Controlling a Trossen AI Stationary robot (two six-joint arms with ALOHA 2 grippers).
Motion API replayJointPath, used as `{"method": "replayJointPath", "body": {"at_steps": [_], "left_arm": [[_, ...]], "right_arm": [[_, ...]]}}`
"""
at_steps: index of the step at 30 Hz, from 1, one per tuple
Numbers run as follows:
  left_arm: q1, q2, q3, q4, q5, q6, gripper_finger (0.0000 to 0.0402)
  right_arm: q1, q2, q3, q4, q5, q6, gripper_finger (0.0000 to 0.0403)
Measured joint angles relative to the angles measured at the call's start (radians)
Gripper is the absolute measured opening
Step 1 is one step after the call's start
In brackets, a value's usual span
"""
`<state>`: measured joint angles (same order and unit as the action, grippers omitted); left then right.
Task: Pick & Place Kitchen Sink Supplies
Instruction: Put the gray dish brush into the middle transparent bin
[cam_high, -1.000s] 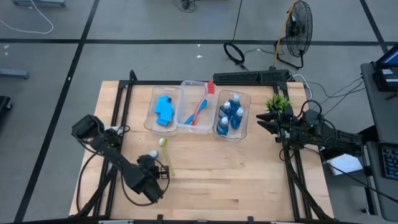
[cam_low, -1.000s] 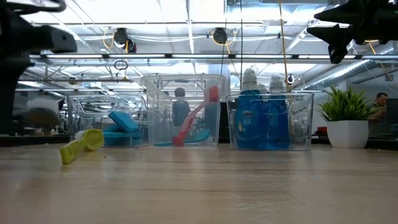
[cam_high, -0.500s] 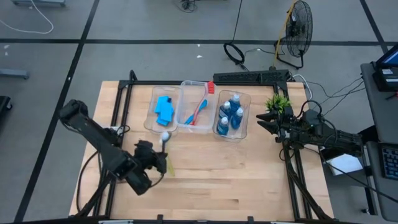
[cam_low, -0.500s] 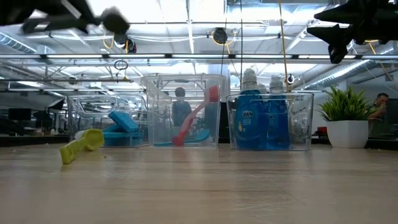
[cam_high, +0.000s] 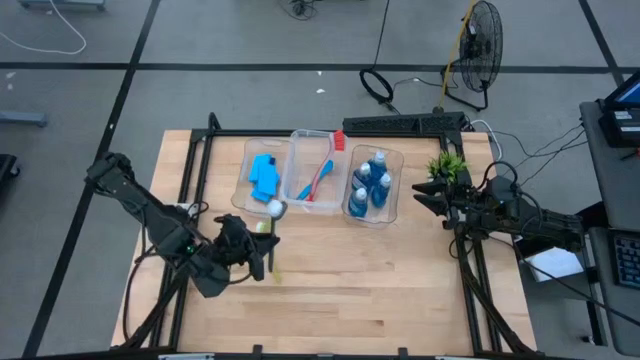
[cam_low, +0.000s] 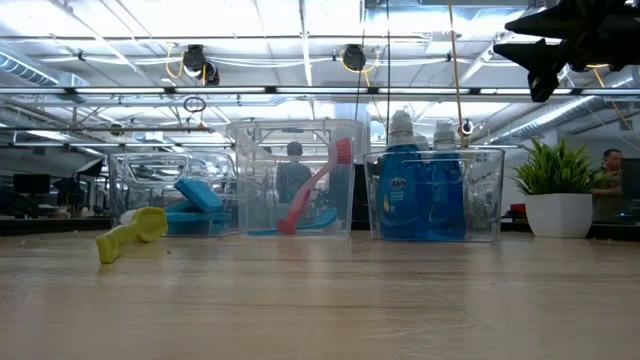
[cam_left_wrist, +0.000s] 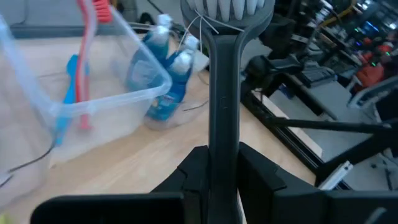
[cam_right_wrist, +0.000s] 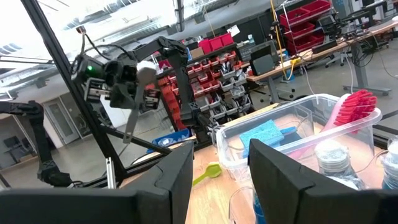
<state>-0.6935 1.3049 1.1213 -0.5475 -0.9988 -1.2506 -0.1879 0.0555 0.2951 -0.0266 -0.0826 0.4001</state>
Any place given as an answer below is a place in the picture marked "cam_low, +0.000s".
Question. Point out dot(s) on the blue dish soap bottle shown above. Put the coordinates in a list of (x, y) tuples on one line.
[(400, 210), (447, 210)]

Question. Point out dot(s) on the green dish brush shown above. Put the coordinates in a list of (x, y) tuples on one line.
[(142, 225)]

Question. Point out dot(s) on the red dish brush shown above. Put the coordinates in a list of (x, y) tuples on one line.
[(305, 192)]

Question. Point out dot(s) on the green plant in white pot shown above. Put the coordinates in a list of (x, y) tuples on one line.
[(557, 215)]

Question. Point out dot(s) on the tall clear plastic bin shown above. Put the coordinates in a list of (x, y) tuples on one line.
[(250, 150)]

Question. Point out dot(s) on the blue dish brush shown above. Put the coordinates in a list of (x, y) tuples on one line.
[(320, 220)]

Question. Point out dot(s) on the shallow clear plastic bin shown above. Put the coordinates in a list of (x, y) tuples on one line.
[(125, 190), (485, 200)]

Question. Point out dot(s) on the person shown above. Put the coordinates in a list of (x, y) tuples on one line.
[(292, 185), (607, 180)]

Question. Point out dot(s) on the black monitor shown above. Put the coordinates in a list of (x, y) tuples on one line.
[(31, 184), (632, 185)]

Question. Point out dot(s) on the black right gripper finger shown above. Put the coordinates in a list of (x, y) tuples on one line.
[(542, 60), (550, 22)]

